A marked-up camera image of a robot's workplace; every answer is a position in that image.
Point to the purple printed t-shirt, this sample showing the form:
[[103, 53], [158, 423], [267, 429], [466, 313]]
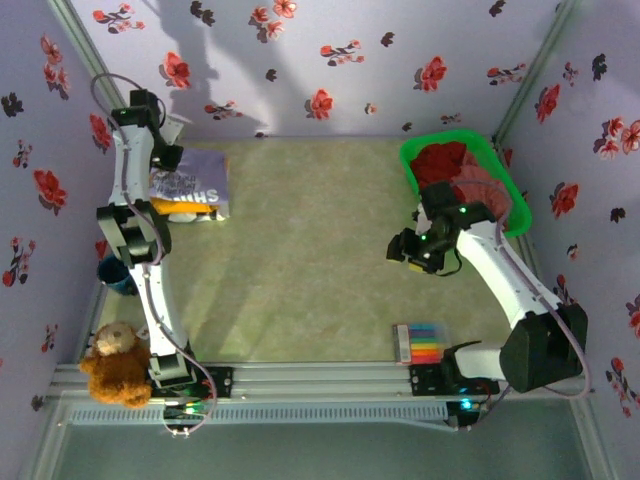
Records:
[[200, 170]]

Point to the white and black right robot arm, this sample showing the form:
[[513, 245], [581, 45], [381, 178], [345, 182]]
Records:
[[505, 280]]

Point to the pink t-shirt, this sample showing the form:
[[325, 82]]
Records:
[[495, 200]]

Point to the pack of coloured markers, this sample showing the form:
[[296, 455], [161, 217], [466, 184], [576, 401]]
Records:
[[425, 345]]

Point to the yellow folded t-shirt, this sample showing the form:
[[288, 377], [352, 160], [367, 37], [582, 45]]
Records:
[[167, 206]]

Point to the green plastic basket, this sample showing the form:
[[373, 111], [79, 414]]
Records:
[[440, 136]]

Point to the dark blue cup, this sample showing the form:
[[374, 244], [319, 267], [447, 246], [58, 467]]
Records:
[[111, 275]]

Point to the brown teddy bear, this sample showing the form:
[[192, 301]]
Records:
[[117, 380]]

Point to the grey aluminium corner post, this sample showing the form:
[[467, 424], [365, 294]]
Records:
[[541, 60], [82, 37]]

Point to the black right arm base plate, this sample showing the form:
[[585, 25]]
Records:
[[425, 380]]

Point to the grey aluminium rail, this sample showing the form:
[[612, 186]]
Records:
[[320, 380]]

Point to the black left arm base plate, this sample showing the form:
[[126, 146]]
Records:
[[220, 382]]

